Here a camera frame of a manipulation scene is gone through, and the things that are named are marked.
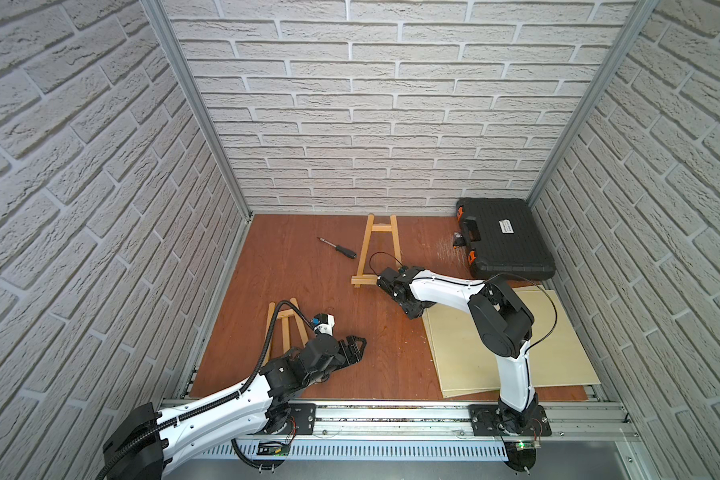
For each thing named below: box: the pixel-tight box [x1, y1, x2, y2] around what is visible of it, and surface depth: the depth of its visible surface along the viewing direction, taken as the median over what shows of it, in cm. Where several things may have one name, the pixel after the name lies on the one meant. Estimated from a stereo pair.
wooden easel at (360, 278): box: [351, 214, 403, 288], surface depth 91 cm
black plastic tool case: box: [455, 198, 556, 281], surface depth 106 cm
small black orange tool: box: [453, 232, 466, 249], surface depth 112 cm
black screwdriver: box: [317, 236, 357, 259], surface depth 109 cm
